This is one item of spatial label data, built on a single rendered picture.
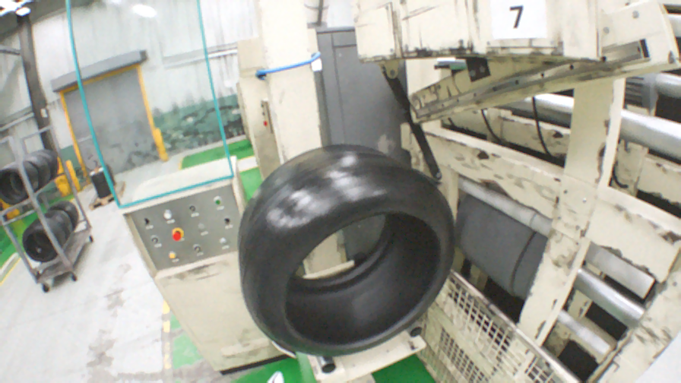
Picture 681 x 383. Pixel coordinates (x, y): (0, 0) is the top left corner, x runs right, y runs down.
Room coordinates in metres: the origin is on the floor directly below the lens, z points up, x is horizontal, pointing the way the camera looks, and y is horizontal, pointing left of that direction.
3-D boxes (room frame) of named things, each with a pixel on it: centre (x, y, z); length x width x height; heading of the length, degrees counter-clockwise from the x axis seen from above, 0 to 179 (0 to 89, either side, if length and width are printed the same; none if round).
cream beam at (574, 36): (0.59, -0.31, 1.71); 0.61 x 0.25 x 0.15; 17
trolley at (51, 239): (2.28, 3.96, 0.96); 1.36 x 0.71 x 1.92; 26
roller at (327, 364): (0.58, 0.15, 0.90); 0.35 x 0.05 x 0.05; 17
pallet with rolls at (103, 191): (4.92, 5.41, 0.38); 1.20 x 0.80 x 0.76; 34
